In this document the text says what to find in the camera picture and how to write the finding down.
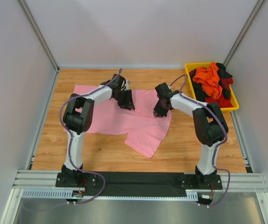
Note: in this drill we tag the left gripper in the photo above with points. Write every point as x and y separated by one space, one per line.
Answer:
125 98

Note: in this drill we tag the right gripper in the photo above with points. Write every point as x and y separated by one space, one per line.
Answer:
162 105

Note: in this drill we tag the pink t shirt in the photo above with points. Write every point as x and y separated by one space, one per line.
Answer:
144 131

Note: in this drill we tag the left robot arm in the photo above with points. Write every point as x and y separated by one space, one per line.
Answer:
76 117

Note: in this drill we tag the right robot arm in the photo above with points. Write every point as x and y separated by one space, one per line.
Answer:
211 131

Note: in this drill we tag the orange t shirt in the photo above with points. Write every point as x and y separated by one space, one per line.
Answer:
209 80

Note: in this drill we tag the red t shirt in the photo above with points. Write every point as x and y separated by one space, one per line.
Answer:
223 99

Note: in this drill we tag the black t shirt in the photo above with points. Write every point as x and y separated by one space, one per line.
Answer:
199 93

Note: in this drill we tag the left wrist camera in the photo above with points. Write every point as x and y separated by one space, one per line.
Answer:
125 85

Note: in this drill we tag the grey slotted cable duct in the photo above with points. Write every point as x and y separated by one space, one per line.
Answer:
74 194

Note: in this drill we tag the aluminium frame rail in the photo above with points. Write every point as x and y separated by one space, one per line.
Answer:
42 179

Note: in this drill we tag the right corner aluminium post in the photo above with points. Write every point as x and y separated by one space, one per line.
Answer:
243 32

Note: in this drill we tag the corner aluminium post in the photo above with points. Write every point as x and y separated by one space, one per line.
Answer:
243 32
27 12

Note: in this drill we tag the left corner aluminium post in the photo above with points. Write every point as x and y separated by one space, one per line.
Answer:
27 12

